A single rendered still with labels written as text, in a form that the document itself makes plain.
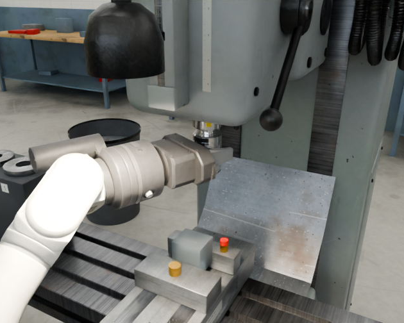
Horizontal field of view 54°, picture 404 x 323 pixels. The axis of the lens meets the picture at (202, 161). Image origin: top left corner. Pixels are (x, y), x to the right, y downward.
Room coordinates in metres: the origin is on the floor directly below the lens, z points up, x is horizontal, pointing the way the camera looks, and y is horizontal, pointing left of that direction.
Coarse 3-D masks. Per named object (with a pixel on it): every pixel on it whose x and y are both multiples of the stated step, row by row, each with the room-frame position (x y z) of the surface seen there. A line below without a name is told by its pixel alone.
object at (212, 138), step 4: (196, 132) 0.60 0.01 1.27; (200, 132) 0.60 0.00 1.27; (216, 132) 0.60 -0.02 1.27; (220, 132) 0.60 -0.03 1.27; (196, 136) 0.59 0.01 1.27; (200, 136) 0.58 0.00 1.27; (204, 136) 0.58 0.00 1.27; (208, 136) 0.58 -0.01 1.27; (212, 136) 0.58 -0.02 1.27; (216, 136) 0.59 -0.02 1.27; (220, 136) 0.59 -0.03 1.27; (196, 140) 0.59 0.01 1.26; (200, 140) 0.58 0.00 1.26; (204, 140) 0.58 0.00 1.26; (208, 140) 0.58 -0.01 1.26; (212, 140) 0.58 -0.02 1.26; (216, 140) 0.58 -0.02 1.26
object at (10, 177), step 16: (0, 160) 0.86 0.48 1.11; (16, 160) 0.86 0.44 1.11; (0, 176) 0.80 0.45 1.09; (16, 176) 0.80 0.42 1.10; (32, 176) 0.80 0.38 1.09; (0, 192) 0.80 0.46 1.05; (16, 192) 0.77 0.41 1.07; (0, 208) 0.80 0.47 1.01; (16, 208) 0.78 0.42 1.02; (0, 224) 0.81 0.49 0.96; (0, 240) 0.82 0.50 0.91
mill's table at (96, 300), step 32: (64, 256) 0.76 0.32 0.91; (96, 256) 0.76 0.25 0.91; (128, 256) 0.76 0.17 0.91; (64, 288) 0.65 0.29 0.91; (96, 288) 0.66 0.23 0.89; (128, 288) 0.65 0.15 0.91; (256, 288) 0.65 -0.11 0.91; (64, 320) 0.63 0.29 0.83; (96, 320) 0.59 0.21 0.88; (224, 320) 0.56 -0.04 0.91; (256, 320) 0.56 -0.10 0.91; (288, 320) 0.56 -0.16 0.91; (320, 320) 0.57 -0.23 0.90; (352, 320) 0.56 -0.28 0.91
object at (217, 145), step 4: (220, 140) 0.59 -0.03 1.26; (200, 144) 0.58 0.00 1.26; (204, 144) 0.58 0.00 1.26; (208, 144) 0.58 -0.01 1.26; (212, 144) 0.58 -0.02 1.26; (216, 144) 0.58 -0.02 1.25; (220, 144) 0.59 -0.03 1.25; (208, 148) 0.58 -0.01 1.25; (212, 148) 0.58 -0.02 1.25; (216, 148) 0.58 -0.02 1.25; (216, 168) 0.58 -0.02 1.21; (220, 168) 0.59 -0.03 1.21; (216, 172) 0.58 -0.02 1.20
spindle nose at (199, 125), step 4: (192, 120) 0.60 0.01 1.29; (196, 120) 0.59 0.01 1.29; (192, 124) 0.60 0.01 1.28; (196, 124) 0.59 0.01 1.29; (200, 124) 0.58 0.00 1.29; (204, 124) 0.58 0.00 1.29; (212, 124) 0.58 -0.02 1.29; (216, 124) 0.58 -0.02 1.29; (220, 124) 0.59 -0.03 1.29; (196, 128) 0.59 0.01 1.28; (200, 128) 0.58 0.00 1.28; (204, 128) 0.58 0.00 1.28; (208, 128) 0.58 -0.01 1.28; (212, 128) 0.58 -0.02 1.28; (216, 128) 0.58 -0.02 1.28
